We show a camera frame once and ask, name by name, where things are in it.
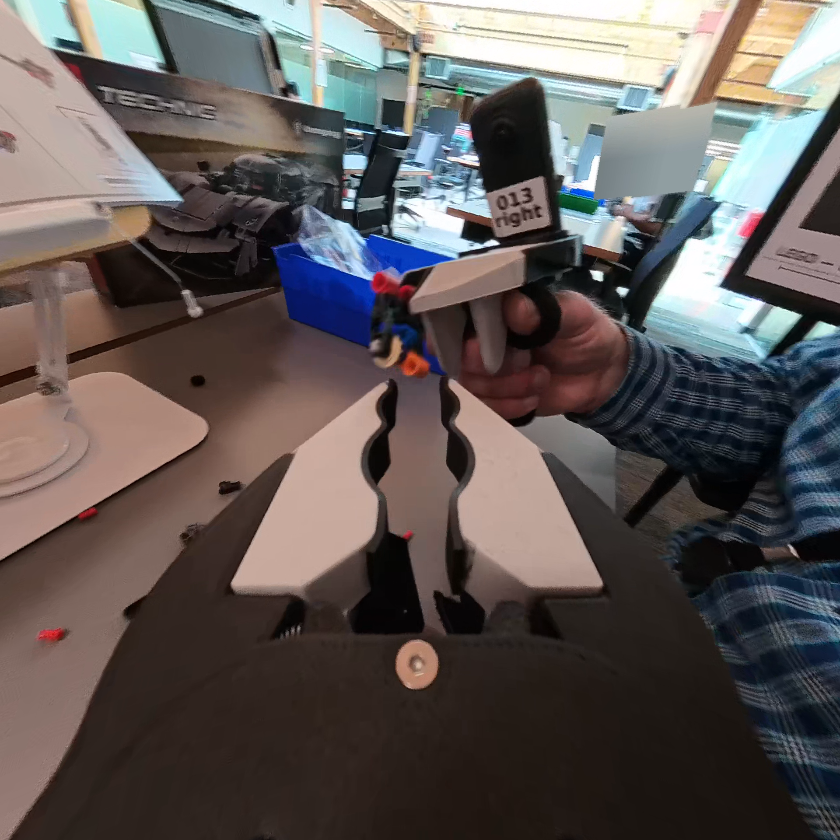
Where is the blue plastic bin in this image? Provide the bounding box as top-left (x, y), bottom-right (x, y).
top-left (272, 233), bottom-right (460, 349)

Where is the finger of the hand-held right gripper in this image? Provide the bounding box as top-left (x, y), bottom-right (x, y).
top-left (409, 252), bottom-right (527, 316)

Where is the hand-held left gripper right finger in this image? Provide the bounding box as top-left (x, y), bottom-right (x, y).
top-left (438, 379), bottom-right (605, 600)

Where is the person's blue plaid shirt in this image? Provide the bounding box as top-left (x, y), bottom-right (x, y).
top-left (666, 453), bottom-right (840, 840)

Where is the dark printed toy set box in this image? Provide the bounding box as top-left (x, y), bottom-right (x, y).
top-left (56, 51), bottom-right (347, 309)

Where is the dark blue office chair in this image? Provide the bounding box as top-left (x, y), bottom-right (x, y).
top-left (623, 196), bottom-right (719, 336)

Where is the black office chair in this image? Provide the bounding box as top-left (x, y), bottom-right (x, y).
top-left (353, 128), bottom-right (412, 232)

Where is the black chest strap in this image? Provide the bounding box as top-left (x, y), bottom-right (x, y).
top-left (679, 532), bottom-right (840, 592)

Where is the grey equipment case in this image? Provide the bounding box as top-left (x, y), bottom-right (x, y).
top-left (143, 0), bottom-right (294, 98)

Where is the person's right hand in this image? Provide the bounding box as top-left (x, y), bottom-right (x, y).
top-left (459, 289), bottom-right (635, 421)

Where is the person's right forearm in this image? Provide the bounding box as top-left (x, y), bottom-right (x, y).
top-left (587, 325), bottom-right (840, 500)

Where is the small toy gear subassembly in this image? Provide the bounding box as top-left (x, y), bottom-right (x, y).
top-left (369, 269), bottom-right (434, 382)

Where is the white instruction booklet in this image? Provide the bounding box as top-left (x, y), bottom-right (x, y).
top-left (0, 0), bottom-right (185, 227)

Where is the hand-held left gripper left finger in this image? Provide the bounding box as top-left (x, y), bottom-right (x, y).
top-left (230, 379), bottom-right (399, 599)

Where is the black framed sign easel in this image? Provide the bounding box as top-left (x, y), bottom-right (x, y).
top-left (623, 98), bottom-right (840, 529)

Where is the white book stand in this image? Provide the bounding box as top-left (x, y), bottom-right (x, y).
top-left (0, 203), bottom-right (211, 562)

